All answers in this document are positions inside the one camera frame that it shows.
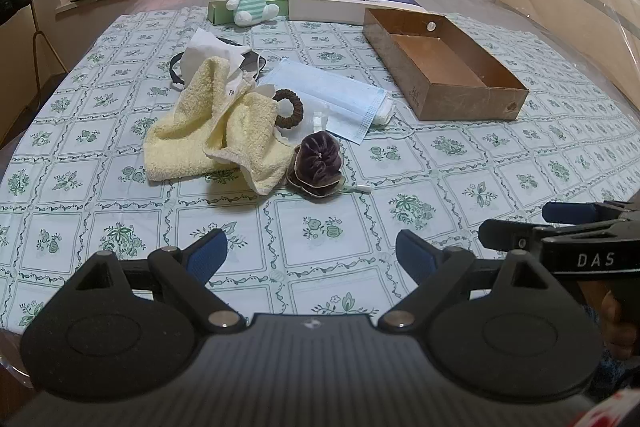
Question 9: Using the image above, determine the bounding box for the beige headboard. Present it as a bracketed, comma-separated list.
[495, 0, 640, 102]

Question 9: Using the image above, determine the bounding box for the green carton box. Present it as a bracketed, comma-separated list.
[207, 0, 290, 25]

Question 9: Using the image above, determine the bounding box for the yellow towel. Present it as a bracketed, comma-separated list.
[144, 56, 296, 196]

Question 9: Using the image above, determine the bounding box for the thin metal rack leg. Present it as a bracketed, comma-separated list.
[29, 0, 69, 108]

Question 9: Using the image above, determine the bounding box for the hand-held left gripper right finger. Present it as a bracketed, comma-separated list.
[377, 229, 556, 333]

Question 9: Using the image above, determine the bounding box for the small clear plastic packet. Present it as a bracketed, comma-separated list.
[311, 104, 331, 132]

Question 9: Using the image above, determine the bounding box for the red and white cloth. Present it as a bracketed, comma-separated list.
[575, 387, 640, 427]

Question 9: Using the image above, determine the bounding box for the brown ring hair tie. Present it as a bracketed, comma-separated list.
[272, 88, 306, 130]

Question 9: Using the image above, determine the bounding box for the brown cardboard box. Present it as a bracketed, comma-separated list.
[363, 7, 530, 122]

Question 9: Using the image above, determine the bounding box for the light blue face mask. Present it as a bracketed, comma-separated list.
[259, 59, 389, 146]

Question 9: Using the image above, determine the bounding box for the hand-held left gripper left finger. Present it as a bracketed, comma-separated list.
[60, 228, 247, 333]

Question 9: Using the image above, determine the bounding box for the person's right hand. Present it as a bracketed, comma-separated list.
[601, 290, 640, 361]

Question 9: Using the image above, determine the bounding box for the black headband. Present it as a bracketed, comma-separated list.
[169, 52, 189, 86]

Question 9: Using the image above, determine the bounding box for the dark grey face mask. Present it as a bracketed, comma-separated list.
[215, 36, 267, 74]

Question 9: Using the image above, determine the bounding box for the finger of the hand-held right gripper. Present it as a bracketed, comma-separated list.
[542, 201, 640, 224]
[478, 219, 546, 253]

